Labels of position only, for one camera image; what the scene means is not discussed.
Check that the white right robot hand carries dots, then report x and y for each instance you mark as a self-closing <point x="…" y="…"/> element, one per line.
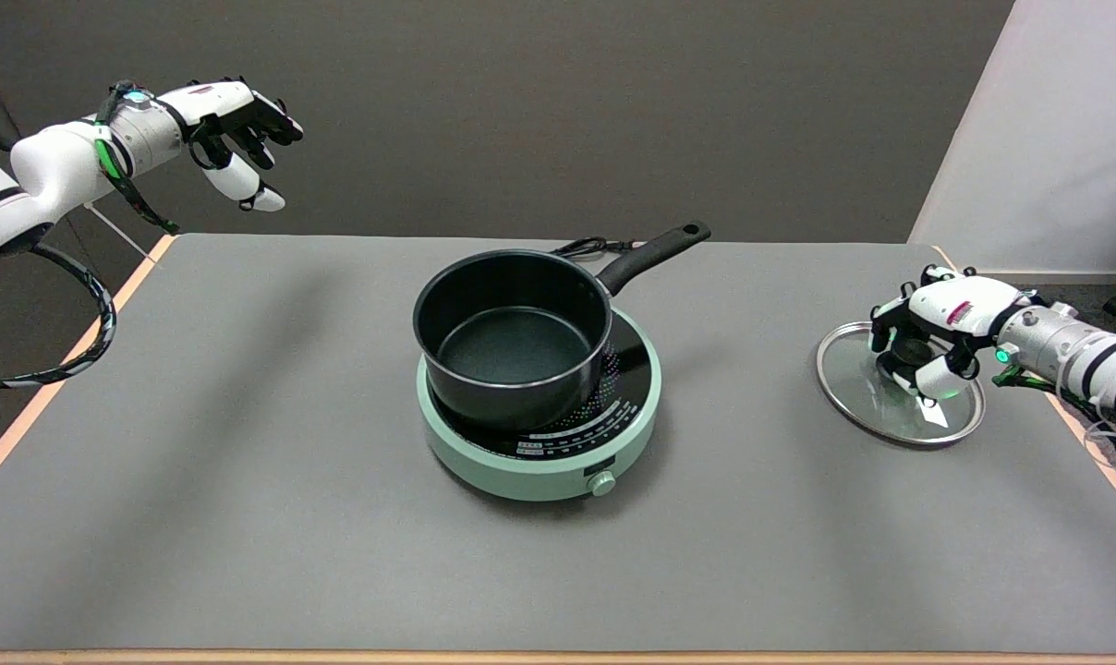
<point x="960" y="305"/>

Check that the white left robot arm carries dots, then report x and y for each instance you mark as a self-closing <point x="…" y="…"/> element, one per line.
<point x="50" y="166"/>

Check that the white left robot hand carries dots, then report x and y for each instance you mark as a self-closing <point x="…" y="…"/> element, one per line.
<point x="216" y="100"/>

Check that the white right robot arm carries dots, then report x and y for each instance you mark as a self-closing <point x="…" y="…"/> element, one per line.
<point x="1075" y="346"/>

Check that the mint green induction cooker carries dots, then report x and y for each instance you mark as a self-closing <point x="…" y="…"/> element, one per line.
<point x="521" y="471"/>

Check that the glass pot lid black knob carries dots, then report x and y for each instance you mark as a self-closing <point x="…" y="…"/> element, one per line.
<point x="854" y="388"/>

